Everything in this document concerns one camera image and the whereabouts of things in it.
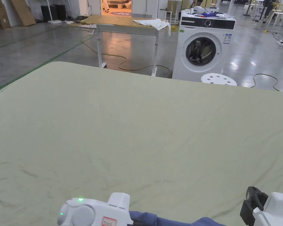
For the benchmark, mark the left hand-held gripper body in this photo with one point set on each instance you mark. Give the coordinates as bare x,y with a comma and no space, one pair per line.
94,211

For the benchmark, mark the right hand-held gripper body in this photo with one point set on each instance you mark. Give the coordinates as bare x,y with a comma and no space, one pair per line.
271,209

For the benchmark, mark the dark blue garment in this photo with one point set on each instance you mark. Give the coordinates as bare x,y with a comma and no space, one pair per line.
169,220

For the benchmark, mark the bed with pale green sheet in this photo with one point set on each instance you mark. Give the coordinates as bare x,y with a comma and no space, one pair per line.
136,131

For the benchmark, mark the white washing machine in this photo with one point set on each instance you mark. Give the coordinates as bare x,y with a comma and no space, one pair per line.
202,44

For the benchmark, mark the white cloth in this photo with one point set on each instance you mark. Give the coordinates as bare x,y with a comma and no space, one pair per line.
155,23

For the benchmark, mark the black cabinet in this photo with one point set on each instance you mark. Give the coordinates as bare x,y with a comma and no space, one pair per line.
53,13

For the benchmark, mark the brown cardboard cartons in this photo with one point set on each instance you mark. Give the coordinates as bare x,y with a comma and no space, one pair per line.
11,13

